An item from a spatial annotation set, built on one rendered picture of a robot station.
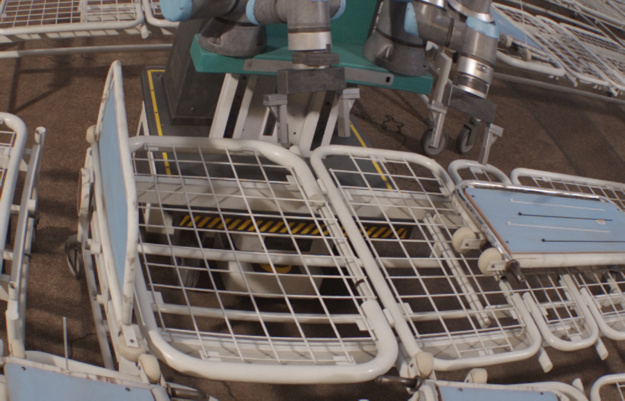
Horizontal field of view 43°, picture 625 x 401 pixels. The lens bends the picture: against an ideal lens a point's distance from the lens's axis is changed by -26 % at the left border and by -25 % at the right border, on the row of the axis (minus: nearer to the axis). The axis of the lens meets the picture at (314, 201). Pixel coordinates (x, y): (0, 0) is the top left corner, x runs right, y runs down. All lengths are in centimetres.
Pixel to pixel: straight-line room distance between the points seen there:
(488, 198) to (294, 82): 72
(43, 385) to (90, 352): 97
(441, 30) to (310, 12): 42
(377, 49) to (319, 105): 32
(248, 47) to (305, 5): 50
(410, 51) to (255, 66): 42
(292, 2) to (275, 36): 65
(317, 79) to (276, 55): 50
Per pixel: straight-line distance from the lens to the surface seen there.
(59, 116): 365
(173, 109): 295
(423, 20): 230
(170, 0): 235
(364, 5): 270
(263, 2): 211
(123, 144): 184
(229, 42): 247
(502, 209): 250
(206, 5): 234
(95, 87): 392
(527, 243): 236
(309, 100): 289
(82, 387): 156
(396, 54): 262
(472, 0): 256
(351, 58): 263
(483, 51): 219
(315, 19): 201
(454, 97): 218
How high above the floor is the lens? 166
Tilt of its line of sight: 29 degrees down
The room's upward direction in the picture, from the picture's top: 16 degrees clockwise
